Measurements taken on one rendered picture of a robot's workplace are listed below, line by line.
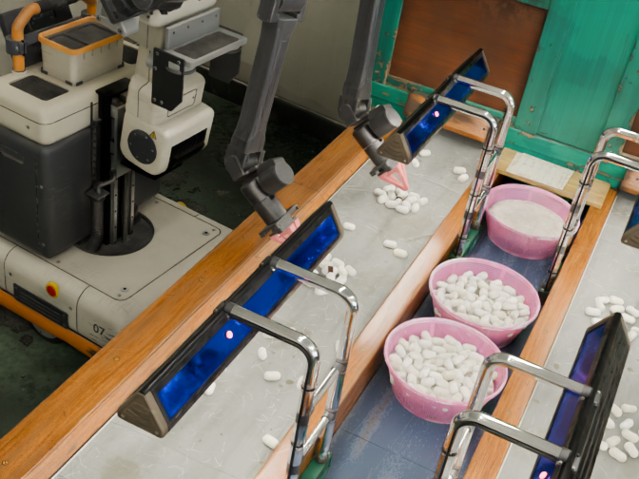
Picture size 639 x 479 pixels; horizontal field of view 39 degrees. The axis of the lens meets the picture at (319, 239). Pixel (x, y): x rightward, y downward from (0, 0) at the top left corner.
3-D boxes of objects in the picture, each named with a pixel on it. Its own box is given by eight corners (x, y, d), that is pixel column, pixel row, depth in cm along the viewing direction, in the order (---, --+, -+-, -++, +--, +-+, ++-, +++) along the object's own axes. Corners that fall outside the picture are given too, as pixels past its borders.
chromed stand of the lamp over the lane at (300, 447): (191, 493, 167) (210, 306, 141) (245, 426, 182) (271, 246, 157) (282, 540, 161) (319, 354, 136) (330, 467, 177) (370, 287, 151)
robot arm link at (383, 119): (356, 105, 242) (337, 108, 235) (387, 84, 235) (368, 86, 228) (376, 145, 240) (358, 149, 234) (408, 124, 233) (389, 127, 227)
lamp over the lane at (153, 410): (115, 418, 131) (116, 381, 127) (307, 223, 179) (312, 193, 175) (162, 441, 129) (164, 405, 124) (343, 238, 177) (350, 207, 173)
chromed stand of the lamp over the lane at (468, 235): (389, 246, 242) (424, 94, 216) (416, 213, 257) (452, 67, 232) (455, 272, 236) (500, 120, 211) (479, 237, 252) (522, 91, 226)
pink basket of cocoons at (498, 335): (421, 349, 209) (430, 317, 204) (420, 279, 231) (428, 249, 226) (534, 368, 210) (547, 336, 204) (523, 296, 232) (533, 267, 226)
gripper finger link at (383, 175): (422, 176, 240) (401, 148, 239) (413, 187, 235) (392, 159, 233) (403, 188, 244) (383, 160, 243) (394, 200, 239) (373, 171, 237)
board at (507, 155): (490, 170, 265) (491, 166, 265) (503, 150, 277) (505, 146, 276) (600, 209, 256) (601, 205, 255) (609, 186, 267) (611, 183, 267)
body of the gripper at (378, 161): (404, 151, 239) (388, 129, 238) (390, 167, 231) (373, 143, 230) (386, 162, 243) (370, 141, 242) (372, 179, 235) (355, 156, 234)
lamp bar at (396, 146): (376, 154, 206) (381, 126, 202) (461, 67, 254) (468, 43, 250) (408, 166, 204) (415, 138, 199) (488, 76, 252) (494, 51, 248)
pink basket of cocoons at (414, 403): (357, 401, 192) (364, 369, 187) (402, 333, 213) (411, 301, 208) (474, 454, 185) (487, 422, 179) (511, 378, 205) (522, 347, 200)
